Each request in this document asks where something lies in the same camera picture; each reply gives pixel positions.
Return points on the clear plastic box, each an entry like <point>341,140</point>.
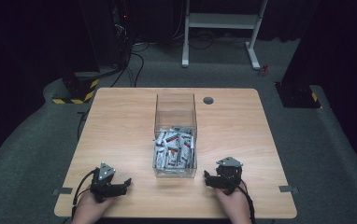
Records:
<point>175,137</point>

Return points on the small red object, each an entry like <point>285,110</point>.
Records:
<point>263,70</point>

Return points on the black yellow striped stand base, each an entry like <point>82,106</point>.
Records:
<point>80,90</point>

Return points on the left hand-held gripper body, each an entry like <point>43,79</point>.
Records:
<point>102,182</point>

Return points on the grey tape strip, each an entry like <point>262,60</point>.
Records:
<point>63,191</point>
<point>288,188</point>

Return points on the dark equipment rack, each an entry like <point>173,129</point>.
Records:
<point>120,31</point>

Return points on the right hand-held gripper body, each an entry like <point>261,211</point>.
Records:
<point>229,174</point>

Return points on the pile of white sachets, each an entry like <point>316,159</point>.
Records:
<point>175,149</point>

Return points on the person's left hand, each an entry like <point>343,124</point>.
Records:
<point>89,208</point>

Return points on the white metal stand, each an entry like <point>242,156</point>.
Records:
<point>220,21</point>

